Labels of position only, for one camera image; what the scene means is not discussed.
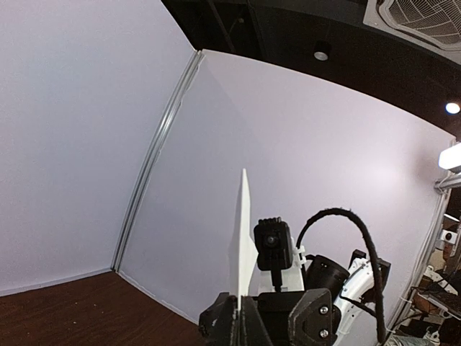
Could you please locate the right aluminium frame post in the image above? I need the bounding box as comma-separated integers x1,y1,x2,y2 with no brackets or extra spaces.
109,50,206,273

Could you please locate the ceiling air vent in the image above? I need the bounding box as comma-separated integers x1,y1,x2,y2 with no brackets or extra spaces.
376,0,460,52

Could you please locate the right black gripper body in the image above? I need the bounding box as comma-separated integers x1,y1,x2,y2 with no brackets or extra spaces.
257,288,337,345

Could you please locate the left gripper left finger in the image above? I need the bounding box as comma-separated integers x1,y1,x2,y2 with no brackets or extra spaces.
198,292,238,346

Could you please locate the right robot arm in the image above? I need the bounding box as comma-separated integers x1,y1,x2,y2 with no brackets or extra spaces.
255,247,390,345

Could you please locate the ceiling spot lamp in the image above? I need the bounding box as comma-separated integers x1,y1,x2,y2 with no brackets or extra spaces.
313,40,331,61

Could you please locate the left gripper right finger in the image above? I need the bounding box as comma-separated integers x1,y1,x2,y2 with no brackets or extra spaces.
240,296,273,346

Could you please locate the bright ceiling lamp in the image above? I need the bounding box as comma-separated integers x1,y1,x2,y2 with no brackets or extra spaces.
444,102,461,115

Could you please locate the white letter paper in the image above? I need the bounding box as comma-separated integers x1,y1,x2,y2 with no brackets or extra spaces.
228,169,258,311

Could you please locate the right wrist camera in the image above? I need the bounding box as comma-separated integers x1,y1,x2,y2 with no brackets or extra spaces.
254,217,293,293

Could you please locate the right black camera cable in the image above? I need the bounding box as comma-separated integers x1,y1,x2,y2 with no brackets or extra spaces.
295,207,388,343

